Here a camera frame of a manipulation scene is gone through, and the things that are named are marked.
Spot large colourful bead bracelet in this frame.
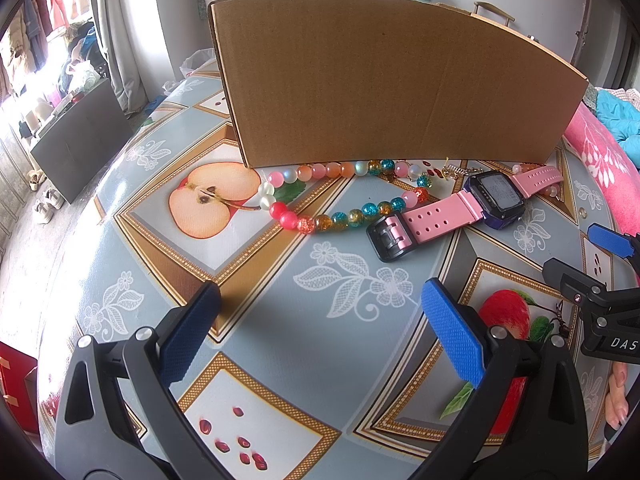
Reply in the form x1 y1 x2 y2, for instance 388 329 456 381
257 159 431 235

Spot brown cardboard box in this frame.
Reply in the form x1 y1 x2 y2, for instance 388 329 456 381
206 0 591 170

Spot dark grey cabinet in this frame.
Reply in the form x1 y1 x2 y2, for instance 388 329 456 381
30 79 135 204

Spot small pink bead bracelet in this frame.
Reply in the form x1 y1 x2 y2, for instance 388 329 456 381
511 161 563 200

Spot pink strap digital watch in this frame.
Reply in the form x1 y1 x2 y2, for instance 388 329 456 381
366 164 564 264

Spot blue jacket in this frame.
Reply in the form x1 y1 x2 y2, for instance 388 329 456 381
595 90 640 166

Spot white plastic bag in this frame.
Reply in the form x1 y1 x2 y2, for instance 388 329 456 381
180 48 217 78

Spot pile of clothes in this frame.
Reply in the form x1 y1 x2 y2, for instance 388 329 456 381
57 20 108 96

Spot hanging coats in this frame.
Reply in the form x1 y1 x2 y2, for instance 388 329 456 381
0 0 71 96

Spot pink floral blanket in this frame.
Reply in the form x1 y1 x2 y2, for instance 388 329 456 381
562 102 640 236

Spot pair of white shoes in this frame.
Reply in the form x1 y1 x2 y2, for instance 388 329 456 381
32 187 66 224

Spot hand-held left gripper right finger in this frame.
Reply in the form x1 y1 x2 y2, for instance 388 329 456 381
410 276 590 480

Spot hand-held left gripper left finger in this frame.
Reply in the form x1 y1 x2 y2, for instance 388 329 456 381
54 280 236 480

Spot person's right hand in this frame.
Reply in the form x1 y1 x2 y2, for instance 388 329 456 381
602 362 631 431

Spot wooden chair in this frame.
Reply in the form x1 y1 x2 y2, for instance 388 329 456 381
472 1 516 26

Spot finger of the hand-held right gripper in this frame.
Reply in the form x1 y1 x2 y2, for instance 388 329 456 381
542 257 640 322
587 223 640 271

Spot red paper bag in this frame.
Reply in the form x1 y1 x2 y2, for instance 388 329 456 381
0 341 38 433

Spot grey curtain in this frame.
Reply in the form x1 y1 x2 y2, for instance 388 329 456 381
90 0 166 116

